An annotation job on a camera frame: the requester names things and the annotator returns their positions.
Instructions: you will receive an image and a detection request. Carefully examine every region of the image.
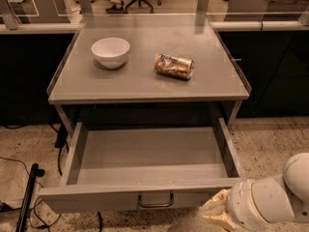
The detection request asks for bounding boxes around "crushed orange drink can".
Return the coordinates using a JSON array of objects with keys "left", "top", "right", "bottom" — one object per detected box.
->
[{"left": 154, "top": 53, "right": 194, "bottom": 80}]

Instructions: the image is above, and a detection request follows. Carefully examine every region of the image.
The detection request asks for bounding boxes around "grey background desk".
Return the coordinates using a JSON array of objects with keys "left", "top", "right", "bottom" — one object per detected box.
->
[{"left": 225, "top": 0, "right": 309, "bottom": 21}]

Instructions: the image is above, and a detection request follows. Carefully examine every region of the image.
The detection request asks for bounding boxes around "black floor cable left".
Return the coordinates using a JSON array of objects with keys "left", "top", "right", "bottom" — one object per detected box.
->
[{"left": 0, "top": 156, "right": 62, "bottom": 230}]

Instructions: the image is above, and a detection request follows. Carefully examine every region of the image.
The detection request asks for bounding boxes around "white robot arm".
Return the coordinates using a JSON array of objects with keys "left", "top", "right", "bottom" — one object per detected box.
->
[{"left": 202, "top": 153, "right": 309, "bottom": 231}]

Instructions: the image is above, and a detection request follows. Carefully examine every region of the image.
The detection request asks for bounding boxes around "dark metal drawer handle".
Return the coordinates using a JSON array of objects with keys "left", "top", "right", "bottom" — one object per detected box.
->
[{"left": 138, "top": 193, "right": 174, "bottom": 209}]

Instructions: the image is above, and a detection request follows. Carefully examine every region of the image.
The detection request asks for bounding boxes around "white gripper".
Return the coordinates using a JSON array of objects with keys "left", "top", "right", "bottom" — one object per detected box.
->
[{"left": 201, "top": 177, "right": 295, "bottom": 232}]

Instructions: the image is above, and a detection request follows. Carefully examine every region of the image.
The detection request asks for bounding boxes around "grey top drawer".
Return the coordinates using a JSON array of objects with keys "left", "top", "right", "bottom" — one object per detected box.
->
[{"left": 40, "top": 119, "right": 242, "bottom": 214}]

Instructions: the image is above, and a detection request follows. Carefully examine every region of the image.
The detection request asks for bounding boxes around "black pole on floor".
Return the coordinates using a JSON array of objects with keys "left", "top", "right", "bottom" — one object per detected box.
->
[{"left": 15, "top": 163, "right": 44, "bottom": 232}]

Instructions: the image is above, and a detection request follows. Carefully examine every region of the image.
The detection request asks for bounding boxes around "grey cabinet with top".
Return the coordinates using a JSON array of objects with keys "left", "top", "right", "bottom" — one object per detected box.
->
[{"left": 48, "top": 14, "right": 250, "bottom": 131}]

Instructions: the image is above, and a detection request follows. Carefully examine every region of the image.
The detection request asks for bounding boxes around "white ceramic bowl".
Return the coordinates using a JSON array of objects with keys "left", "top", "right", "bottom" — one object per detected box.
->
[{"left": 91, "top": 38, "right": 130, "bottom": 70}]

